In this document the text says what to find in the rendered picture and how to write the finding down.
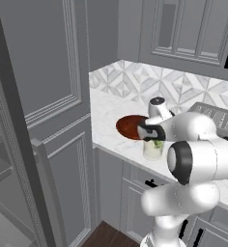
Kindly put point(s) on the grey base cupboard door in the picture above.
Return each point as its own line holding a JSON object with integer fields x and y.
{"x": 219, "y": 236}
{"x": 132, "y": 209}
{"x": 191, "y": 230}

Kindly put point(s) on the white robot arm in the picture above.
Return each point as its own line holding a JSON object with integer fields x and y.
{"x": 196, "y": 160}

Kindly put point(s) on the red-brown bowl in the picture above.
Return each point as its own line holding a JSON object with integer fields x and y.
{"x": 128, "y": 126}

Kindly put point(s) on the grey panelled fridge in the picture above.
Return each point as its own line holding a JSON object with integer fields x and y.
{"x": 54, "y": 80}

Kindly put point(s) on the grey drawer front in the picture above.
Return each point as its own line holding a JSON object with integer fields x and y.
{"x": 140, "y": 175}
{"x": 225, "y": 218}

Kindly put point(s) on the glass of lemonade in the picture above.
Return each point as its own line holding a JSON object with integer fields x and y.
{"x": 152, "y": 151}

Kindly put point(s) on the grey wall cupboard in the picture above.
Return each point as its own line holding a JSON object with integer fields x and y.
{"x": 190, "y": 29}

